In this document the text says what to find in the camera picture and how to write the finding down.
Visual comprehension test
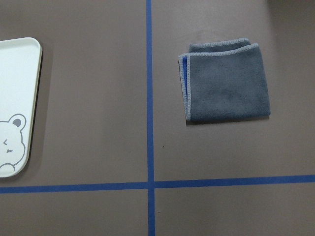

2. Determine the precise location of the white bear tray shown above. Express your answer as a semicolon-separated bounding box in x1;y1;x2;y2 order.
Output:
0;37;42;178

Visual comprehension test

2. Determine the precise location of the grey folded cloth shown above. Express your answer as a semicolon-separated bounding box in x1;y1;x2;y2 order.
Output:
178;38;271;123

